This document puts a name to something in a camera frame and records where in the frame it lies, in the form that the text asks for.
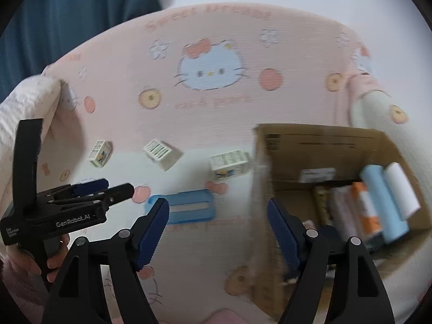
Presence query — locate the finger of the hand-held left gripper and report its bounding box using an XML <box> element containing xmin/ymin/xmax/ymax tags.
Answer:
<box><xmin>49</xmin><ymin>183</ymin><xmax>135</xmax><ymax>206</ymax></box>
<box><xmin>35</xmin><ymin>178</ymin><xmax>109</xmax><ymax>203</ymax></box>

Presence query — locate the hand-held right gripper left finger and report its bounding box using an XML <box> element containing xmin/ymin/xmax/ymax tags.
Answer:
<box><xmin>42</xmin><ymin>198</ymin><xmax>170</xmax><ymax>324</ymax></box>

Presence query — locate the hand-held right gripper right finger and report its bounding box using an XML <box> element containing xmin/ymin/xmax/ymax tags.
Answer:
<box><xmin>267</xmin><ymin>198</ymin><xmax>395</xmax><ymax>324</ymax></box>

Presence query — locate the blue plastic frame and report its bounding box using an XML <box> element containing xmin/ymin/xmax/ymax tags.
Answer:
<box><xmin>144</xmin><ymin>189</ymin><xmax>217</xmax><ymax>225</ymax></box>

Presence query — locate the plain white box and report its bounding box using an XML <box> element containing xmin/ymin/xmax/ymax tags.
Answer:
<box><xmin>300</xmin><ymin>167</ymin><xmax>337</xmax><ymax>183</ymax></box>

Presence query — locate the cardboard box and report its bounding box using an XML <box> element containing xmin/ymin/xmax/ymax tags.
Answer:
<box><xmin>248</xmin><ymin>123</ymin><xmax>422</xmax><ymax>314</ymax></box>

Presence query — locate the person's left forearm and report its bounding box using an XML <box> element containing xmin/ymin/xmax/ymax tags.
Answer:
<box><xmin>0</xmin><ymin>256</ymin><xmax>55</xmax><ymax>324</ymax></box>

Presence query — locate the person's left hand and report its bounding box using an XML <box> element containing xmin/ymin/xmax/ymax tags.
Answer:
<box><xmin>7</xmin><ymin>234</ymin><xmax>71</xmax><ymax>282</ymax></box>

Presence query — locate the white box with blue print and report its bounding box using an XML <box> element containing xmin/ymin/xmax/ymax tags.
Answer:
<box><xmin>88</xmin><ymin>140</ymin><xmax>113</xmax><ymax>168</ymax></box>

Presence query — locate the white box with green text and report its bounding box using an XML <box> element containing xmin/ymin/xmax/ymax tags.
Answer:
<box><xmin>142</xmin><ymin>139</ymin><xmax>183</xmax><ymax>171</ymax></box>

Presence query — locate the white packet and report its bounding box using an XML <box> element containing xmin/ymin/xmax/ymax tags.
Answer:
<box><xmin>329</xmin><ymin>185</ymin><xmax>362</xmax><ymax>240</ymax></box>

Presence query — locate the small white green box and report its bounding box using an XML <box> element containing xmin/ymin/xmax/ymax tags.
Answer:
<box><xmin>209</xmin><ymin>150</ymin><xmax>252</xmax><ymax>183</ymax></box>

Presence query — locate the orange white box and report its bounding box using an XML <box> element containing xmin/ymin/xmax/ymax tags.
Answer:
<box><xmin>351</xmin><ymin>181</ymin><xmax>382</xmax><ymax>240</ymax></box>

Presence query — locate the light blue roll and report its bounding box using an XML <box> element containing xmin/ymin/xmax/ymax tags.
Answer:
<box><xmin>359</xmin><ymin>165</ymin><xmax>410</xmax><ymax>244</ymax></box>

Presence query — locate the white roll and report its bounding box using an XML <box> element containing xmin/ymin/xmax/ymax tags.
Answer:
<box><xmin>385</xmin><ymin>162</ymin><xmax>422</xmax><ymax>221</ymax></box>

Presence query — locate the dark blue cloth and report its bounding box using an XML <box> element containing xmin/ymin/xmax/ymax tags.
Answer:
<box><xmin>0</xmin><ymin>0</ymin><xmax>176</xmax><ymax>105</ymax></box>

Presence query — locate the pink cat print blanket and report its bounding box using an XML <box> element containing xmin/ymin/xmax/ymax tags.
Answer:
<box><xmin>0</xmin><ymin>3</ymin><xmax>419</xmax><ymax>324</ymax></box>

